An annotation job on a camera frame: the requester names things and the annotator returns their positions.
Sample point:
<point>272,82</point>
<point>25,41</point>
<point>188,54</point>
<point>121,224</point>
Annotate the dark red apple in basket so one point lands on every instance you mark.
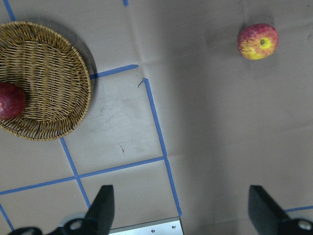
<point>12,101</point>

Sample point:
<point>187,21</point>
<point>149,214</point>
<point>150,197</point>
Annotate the red yellow apple on table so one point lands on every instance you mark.
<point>258,41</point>

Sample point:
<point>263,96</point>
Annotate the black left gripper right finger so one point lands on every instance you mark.
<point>268,218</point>

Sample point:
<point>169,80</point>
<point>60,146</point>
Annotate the brown wicker basket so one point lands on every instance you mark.
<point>52,73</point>

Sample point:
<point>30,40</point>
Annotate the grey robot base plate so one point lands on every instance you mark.
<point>169,226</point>

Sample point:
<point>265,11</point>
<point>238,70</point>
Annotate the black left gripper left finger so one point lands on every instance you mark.
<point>98,219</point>

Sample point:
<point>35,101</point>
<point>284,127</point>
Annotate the brown paper table cover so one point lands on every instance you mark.
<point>181,124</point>

